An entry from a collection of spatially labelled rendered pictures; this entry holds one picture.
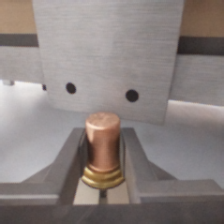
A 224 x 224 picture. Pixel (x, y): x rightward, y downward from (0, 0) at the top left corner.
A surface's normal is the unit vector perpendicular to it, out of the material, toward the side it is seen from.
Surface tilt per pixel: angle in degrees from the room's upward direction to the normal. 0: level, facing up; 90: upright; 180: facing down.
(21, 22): 90
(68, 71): 90
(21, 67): 90
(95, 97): 90
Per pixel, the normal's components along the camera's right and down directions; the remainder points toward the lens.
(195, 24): -0.32, 0.42
